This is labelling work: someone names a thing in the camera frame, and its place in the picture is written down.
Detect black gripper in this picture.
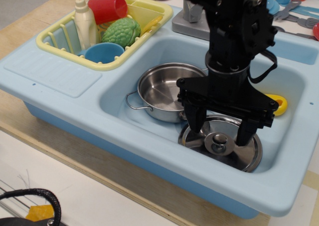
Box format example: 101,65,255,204
176,66,279,146

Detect blue toy cutlery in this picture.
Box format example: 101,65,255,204
292,6,319,15

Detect black braided cable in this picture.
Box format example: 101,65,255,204
0,188,62,226

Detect grey toy faucet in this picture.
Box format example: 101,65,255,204
172,0,210,40

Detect grey toy ladle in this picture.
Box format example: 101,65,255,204
275,26,317,41

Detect yellow plastic plate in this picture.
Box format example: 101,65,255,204
140,16,163,36

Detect yellow handled toy knife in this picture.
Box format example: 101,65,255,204
266,94,288,116

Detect grey toy spatula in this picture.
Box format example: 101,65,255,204
297,17,319,29

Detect cream plastic bottle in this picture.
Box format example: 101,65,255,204
74,0,101,50

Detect light blue toy sink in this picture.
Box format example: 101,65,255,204
0,6,319,221

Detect green toy cabbage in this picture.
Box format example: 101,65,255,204
101,17,141,48

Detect blue plastic cup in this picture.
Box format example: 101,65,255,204
84,42,125,64

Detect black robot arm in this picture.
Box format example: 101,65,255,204
176,0,279,146

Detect yellow tape piece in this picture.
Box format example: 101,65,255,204
25,205,54,222

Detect red plastic cup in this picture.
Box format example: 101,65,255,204
88,0,128,25

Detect stainless steel pot lid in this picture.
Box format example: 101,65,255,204
178,115,263,172

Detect yellow dish drying rack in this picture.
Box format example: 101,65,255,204
35,0,173,71

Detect blue plastic plates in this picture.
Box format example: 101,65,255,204
267,0,280,15

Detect red plate edge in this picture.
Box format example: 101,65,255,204
313,23,319,40

